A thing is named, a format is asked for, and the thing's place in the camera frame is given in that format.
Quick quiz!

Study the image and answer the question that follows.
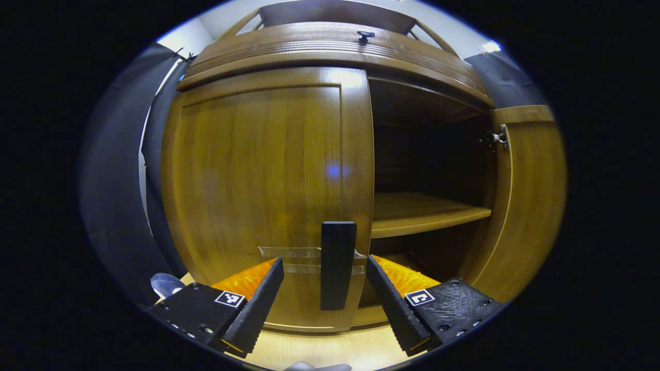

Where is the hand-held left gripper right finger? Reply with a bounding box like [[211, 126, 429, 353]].
[[366, 254, 506, 357]]

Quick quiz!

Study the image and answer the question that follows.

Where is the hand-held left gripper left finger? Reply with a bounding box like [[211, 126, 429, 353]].
[[148, 257, 285, 359]]

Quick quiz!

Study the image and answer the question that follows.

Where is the wooden double-door shoe cabinet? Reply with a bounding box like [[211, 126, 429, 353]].
[[160, 0, 568, 333]]

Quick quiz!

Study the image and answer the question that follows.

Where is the wooden shoe cabinet door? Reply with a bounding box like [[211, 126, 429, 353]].
[[459, 105, 568, 303], [161, 67, 375, 333]]

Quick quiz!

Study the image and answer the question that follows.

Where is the wooden drawer with dark knob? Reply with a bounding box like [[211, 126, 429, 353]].
[[177, 22, 496, 108]]

